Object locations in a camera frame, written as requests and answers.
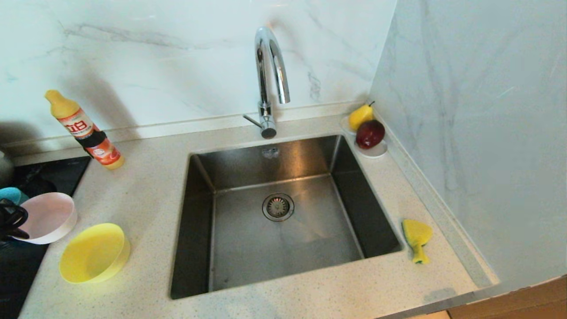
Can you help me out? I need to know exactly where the blue plastic bowl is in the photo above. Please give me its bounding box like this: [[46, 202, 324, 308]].
[[0, 187, 30, 205]]

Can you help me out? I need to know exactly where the pink plastic bowl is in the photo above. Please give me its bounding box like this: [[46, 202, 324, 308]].
[[12, 192, 78, 245]]

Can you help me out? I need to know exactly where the yellow plastic bowl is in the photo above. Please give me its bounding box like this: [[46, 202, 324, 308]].
[[59, 223, 131, 284]]

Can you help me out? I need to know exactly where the orange dish soap bottle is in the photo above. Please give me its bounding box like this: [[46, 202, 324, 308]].
[[44, 90, 125, 170]]

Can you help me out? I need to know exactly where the yellow green sponge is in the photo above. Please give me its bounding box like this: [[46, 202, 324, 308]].
[[401, 219, 433, 265]]

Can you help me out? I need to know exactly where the stainless steel sink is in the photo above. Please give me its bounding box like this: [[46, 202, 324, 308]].
[[171, 134, 404, 300]]

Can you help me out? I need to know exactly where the round metal sink drain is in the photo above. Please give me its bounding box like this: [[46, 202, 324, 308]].
[[262, 193, 295, 222]]

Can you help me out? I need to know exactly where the black round pan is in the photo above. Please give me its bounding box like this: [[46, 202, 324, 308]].
[[13, 177, 58, 198]]

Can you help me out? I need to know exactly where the metal kettle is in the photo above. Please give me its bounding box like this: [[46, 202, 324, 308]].
[[0, 150, 15, 189]]

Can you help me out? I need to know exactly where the black glass cooktop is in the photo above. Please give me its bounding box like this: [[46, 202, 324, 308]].
[[0, 156, 91, 319]]

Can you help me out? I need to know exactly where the chrome gooseneck faucet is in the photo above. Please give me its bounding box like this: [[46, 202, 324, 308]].
[[243, 26, 291, 140]]

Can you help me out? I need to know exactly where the yellow pear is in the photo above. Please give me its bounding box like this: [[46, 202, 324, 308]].
[[349, 101, 375, 132]]

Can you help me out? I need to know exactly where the dark red apple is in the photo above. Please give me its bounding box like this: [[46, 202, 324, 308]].
[[355, 120, 385, 150]]

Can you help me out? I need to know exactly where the small white saucer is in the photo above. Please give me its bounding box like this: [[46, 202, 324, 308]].
[[354, 140, 388, 159]]

